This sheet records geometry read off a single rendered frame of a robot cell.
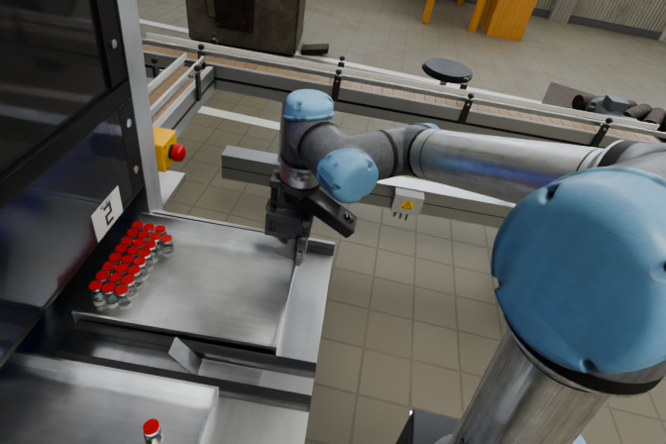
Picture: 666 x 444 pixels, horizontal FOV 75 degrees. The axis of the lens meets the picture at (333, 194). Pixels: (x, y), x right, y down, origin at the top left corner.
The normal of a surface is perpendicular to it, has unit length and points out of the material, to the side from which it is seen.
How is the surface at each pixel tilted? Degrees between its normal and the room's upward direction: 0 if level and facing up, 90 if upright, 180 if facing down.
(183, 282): 0
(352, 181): 90
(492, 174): 86
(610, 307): 82
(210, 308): 0
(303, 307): 0
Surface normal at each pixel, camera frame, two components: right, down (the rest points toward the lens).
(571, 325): -0.84, 0.09
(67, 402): 0.15, -0.78
